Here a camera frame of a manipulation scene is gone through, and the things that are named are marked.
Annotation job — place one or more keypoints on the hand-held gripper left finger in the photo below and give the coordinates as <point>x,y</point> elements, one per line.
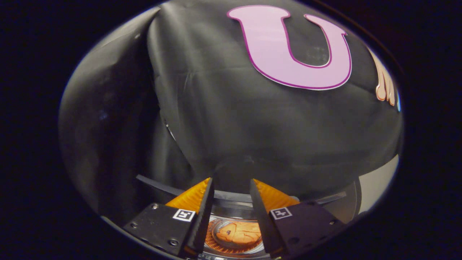
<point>202,220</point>

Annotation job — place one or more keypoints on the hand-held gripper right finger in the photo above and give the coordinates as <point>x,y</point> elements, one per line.
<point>261,220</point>

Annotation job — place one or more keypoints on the orange polo shirt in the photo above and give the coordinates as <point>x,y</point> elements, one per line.
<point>242,233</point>

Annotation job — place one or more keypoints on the black backdrop cloth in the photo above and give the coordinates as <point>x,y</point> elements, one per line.
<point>234,126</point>

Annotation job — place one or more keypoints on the cream cabinet with dark frame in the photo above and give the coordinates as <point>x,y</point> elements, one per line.
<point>377,184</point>

